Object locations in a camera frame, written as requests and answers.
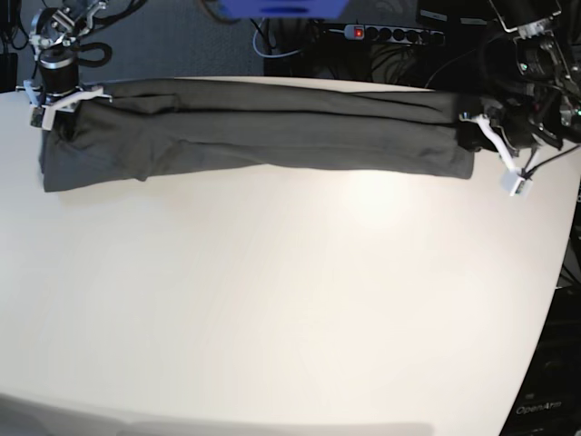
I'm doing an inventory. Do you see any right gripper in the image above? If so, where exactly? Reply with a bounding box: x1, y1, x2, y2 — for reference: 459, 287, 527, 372
15, 61, 113, 114

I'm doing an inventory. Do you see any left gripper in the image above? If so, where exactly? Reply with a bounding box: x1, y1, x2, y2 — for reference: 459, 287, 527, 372
457, 107, 563, 171

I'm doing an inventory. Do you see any grey T-shirt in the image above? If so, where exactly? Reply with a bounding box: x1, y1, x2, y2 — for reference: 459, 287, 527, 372
40, 79, 479, 193

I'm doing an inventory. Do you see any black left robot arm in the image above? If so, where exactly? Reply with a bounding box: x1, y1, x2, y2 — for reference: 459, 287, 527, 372
459, 1, 580, 179

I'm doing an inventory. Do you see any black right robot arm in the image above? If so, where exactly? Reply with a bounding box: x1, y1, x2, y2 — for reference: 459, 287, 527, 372
17, 0, 146, 115

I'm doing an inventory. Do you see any white power strip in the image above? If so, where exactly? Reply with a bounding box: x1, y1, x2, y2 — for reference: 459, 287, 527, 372
339, 25, 446, 46

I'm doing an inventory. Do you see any blue plastic box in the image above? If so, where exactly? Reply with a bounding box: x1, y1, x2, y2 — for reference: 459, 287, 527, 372
221, 0, 349, 18

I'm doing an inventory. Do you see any black OpenArm base box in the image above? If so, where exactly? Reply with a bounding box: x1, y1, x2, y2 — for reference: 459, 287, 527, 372
500, 286, 580, 435

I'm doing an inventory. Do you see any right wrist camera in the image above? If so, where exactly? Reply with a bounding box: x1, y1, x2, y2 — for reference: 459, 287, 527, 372
30, 105, 55, 132

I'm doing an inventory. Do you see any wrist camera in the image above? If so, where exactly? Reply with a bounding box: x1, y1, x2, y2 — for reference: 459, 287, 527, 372
30, 105, 55, 132
500, 171, 533, 197

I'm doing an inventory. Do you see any black cable on floor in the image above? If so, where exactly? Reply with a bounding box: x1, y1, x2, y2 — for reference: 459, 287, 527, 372
0, 0, 28, 90

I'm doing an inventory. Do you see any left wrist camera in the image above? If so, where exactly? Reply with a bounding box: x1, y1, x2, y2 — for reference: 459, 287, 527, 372
500, 171, 533, 197

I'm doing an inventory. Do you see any white cable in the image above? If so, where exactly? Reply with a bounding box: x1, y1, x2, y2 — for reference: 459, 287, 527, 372
252, 17, 346, 59

